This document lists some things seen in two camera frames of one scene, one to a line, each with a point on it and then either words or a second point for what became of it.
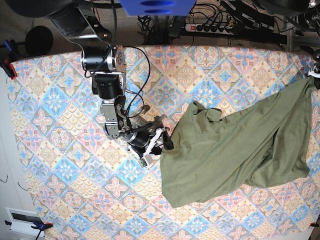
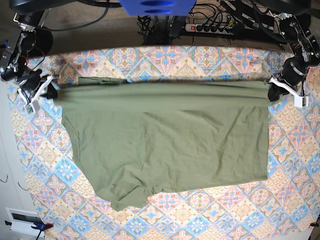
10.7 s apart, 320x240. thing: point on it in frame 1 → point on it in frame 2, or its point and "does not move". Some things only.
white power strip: [224, 30] does not move
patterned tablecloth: [85, 186] does not move
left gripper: [144, 142] → [30, 81]
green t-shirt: [262, 141] → [136, 138]
